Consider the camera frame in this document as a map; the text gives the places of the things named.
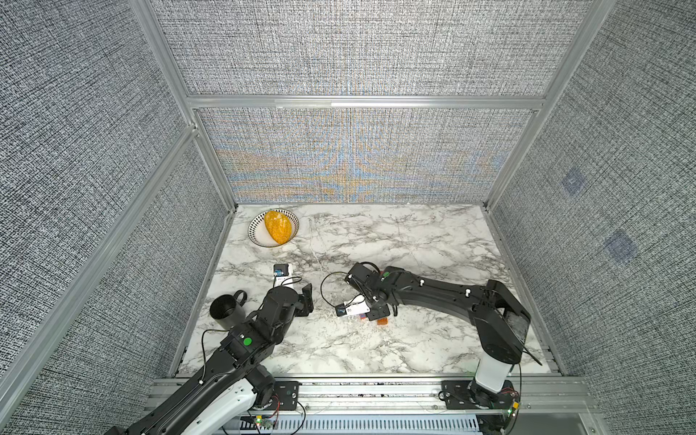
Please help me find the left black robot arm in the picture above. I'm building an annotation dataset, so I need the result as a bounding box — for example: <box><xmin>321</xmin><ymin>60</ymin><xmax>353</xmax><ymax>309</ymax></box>
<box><xmin>107</xmin><ymin>284</ymin><xmax>314</xmax><ymax>434</ymax></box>

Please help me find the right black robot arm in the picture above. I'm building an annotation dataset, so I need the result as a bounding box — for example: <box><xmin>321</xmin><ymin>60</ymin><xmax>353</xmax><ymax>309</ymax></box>
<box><xmin>344</xmin><ymin>263</ymin><xmax>531</xmax><ymax>394</ymax></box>

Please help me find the black cup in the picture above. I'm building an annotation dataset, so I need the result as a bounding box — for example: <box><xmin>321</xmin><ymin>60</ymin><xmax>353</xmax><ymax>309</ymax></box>
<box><xmin>208</xmin><ymin>290</ymin><xmax>248</xmax><ymax>330</ymax></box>

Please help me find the yellow orange sponge ball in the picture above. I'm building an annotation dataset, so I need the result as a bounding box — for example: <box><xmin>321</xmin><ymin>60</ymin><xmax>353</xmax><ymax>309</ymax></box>
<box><xmin>264</xmin><ymin>210</ymin><xmax>294</xmax><ymax>245</ymax></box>

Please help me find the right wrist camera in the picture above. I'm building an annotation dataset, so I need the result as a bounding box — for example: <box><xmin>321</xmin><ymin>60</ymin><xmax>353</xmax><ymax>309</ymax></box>
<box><xmin>335</xmin><ymin>302</ymin><xmax>370</xmax><ymax>317</ymax></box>

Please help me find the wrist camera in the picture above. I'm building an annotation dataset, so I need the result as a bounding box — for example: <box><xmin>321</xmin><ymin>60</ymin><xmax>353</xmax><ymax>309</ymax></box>
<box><xmin>335</xmin><ymin>302</ymin><xmax>370</xmax><ymax>317</ymax></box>
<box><xmin>272</xmin><ymin>263</ymin><xmax>295</xmax><ymax>288</ymax></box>

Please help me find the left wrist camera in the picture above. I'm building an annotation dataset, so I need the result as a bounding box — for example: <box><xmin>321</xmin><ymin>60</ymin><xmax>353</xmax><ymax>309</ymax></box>
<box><xmin>272</xmin><ymin>263</ymin><xmax>295</xmax><ymax>288</ymax></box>

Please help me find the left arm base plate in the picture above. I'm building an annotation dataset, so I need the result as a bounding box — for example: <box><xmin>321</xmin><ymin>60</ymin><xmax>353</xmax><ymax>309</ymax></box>
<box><xmin>261</xmin><ymin>381</ymin><xmax>301</xmax><ymax>413</ymax></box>

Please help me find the white slotted cable duct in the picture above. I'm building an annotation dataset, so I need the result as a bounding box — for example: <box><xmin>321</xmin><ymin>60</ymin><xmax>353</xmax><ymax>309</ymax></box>
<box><xmin>226</xmin><ymin>414</ymin><xmax>483</xmax><ymax>434</ymax></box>

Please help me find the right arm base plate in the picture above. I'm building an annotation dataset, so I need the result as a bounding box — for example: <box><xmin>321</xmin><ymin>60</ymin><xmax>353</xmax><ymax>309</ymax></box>
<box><xmin>438</xmin><ymin>380</ymin><xmax>520</xmax><ymax>410</ymax></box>

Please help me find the aluminium front rail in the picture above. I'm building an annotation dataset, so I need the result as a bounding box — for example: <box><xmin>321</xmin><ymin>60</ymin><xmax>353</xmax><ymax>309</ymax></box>
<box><xmin>143</xmin><ymin>373</ymin><xmax>596</xmax><ymax>417</ymax></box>

